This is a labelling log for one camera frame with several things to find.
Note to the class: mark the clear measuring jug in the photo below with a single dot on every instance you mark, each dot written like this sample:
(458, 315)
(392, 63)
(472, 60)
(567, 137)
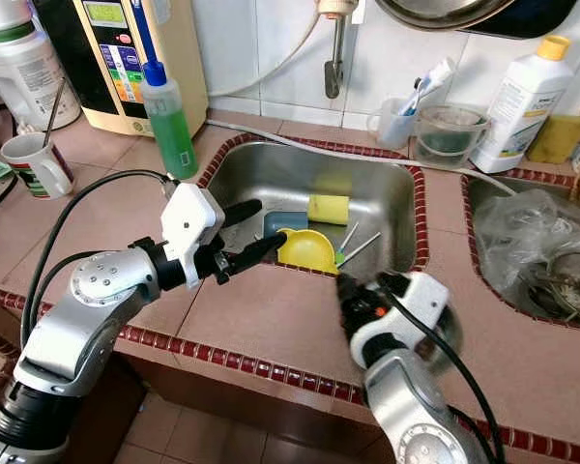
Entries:
(452, 140)

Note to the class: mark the blue plastic mug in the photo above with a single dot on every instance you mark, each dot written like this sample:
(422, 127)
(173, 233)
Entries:
(285, 224)

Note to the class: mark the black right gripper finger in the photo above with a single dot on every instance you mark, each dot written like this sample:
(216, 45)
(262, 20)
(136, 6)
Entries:
(347, 290)
(397, 282)

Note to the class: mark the yellow plastic bowl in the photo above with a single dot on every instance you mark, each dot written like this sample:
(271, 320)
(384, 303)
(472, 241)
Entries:
(314, 251)

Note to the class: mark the white printed mug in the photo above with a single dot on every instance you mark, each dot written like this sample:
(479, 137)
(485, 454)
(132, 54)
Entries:
(39, 174)

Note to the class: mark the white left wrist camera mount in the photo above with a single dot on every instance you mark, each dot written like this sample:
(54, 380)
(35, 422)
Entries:
(193, 222)

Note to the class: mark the clear toothbrush cup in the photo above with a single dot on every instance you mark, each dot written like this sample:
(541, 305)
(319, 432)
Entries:
(391, 126)

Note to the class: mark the blue toothbrush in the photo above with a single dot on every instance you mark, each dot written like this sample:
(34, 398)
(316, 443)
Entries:
(416, 99)

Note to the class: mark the white toothpaste tube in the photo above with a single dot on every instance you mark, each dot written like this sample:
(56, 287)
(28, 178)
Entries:
(441, 75)

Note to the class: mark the large white jug green cap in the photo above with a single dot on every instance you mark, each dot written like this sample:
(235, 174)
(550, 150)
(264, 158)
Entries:
(29, 77)

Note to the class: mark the green dish soap bottle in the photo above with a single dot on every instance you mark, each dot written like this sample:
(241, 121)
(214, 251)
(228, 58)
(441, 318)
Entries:
(172, 135)

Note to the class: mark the metal spoon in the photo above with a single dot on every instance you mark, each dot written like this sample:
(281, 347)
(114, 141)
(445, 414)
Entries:
(55, 114)

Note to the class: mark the white bottle yellow cap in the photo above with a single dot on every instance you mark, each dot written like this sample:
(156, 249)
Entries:
(517, 106)

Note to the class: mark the maroon cabinet door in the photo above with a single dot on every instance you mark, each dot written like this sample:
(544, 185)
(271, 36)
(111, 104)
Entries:
(232, 401)

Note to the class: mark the yellow sponge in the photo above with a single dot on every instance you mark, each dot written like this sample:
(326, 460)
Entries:
(559, 140)
(329, 209)

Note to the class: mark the hanging steel pan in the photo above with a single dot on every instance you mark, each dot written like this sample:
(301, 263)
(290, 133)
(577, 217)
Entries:
(454, 12)

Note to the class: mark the steel strainer bowl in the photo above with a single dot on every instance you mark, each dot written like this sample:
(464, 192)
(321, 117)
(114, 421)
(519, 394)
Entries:
(570, 300)

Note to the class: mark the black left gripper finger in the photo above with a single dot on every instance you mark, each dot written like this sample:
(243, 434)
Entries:
(243, 213)
(251, 255)

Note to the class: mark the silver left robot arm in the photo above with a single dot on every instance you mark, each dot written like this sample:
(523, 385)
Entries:
(82, 319)

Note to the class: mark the beige water ionizer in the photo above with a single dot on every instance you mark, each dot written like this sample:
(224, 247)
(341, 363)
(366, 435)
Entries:
(188, 58)

